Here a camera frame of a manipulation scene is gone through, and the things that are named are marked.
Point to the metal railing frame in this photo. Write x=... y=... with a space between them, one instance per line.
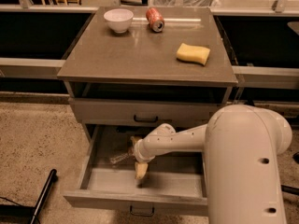
x=48 y=68

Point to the grey drawer cabinet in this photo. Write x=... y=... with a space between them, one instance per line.
x=141 y=65

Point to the open grey middle drawer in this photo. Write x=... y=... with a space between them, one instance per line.
x=174 y=183

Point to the red soda can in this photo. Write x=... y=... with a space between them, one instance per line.
x=155 y=19

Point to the closed grey top drawer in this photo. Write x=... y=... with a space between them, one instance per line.
x=141 y=113

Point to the black stand leg left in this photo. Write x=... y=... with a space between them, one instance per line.
x=15 y=210

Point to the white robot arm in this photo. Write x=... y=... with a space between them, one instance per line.
x=240 y=144

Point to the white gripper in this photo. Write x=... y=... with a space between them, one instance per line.
x=139 y=150

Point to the clear plastic water bottle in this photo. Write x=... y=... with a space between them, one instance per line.
x=121 y=157

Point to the black chair base with casters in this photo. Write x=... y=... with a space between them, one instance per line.
x=288 y=188

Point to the yellow sponge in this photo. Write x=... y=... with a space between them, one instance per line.
x=193 y=54

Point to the white ceramic bowl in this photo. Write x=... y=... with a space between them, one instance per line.
x=119 y=19

